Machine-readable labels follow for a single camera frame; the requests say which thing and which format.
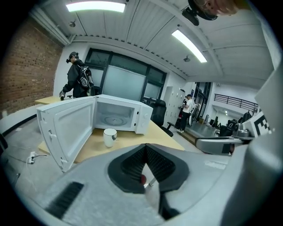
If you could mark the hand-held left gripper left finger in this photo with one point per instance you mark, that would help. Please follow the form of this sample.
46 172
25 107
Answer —
88 189

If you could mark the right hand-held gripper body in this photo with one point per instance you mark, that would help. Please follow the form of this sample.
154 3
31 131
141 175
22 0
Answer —
212 145

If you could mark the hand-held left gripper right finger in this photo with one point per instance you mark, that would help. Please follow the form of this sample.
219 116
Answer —
194 172

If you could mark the white mug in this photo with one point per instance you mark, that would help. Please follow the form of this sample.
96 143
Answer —
109 138

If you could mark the white microwave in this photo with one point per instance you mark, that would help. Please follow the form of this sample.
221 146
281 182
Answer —
73 130

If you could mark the black railing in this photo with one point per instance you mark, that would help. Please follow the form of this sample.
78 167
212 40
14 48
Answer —
236 100

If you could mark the white lockers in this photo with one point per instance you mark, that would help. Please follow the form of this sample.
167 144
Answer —
174 101

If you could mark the person's white clothing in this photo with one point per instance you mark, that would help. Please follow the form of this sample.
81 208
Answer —
268 167

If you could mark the black office chair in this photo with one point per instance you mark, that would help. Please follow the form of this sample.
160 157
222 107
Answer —
159 112

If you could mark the white power strip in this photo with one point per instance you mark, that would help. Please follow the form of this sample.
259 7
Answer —
31 157

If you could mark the rectangular ceiling light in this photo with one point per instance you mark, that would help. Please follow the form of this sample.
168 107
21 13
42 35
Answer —
189 45
96 7

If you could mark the dark framed window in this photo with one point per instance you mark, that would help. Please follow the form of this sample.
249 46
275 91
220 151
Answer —
126 81

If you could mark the black backpack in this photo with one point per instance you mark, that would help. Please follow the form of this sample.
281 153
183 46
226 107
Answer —
84 77

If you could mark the black head-worn camera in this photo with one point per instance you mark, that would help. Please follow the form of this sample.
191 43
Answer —
194 12

